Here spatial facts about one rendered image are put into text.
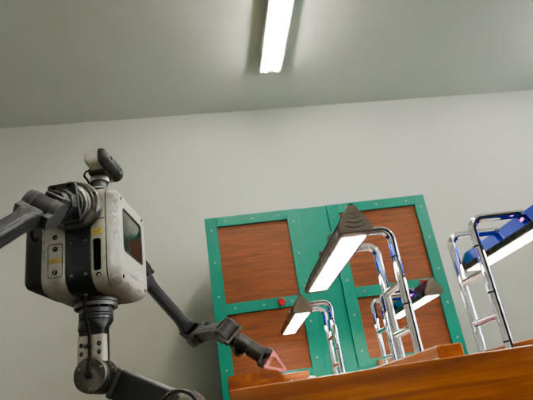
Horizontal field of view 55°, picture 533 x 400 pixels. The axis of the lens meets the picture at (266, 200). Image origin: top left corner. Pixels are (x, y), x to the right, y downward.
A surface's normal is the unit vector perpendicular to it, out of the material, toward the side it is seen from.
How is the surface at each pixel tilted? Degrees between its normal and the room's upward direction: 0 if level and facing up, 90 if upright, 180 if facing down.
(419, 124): 90
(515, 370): 90
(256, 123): 90
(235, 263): 90
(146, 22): 180
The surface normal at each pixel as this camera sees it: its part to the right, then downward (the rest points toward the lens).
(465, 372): 0.06, -0.39
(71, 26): 0.15, 0.91
